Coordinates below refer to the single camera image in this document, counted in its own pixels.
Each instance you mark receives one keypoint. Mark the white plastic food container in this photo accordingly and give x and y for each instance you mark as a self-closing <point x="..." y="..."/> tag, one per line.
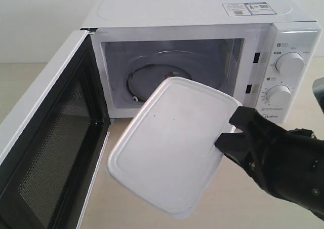
<point x="167" y="154"/>

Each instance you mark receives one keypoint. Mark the glass turntable plate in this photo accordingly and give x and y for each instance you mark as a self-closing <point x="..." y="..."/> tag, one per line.
<point x="146" y="70"/>

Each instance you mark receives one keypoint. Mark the white Midea microwave oven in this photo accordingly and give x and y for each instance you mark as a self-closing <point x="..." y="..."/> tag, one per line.
<point x="246" y="47"/>

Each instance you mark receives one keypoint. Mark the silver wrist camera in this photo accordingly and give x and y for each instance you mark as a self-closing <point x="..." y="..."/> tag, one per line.
<point x="318" y="91"/>

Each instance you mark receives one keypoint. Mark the white upper power knob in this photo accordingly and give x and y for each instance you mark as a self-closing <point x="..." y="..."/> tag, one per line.
<point x="290" y="64"/>

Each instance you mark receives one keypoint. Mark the white lower timer knob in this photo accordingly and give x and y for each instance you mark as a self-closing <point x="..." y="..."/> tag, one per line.
<point x="278" y="95"/>

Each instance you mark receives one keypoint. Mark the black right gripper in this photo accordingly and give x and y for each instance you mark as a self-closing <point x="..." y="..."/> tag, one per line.
<point x="288" y="164"/>

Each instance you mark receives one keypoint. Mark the white microwave door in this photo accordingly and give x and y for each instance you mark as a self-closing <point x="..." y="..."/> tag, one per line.
<point x="52" y="141"/>

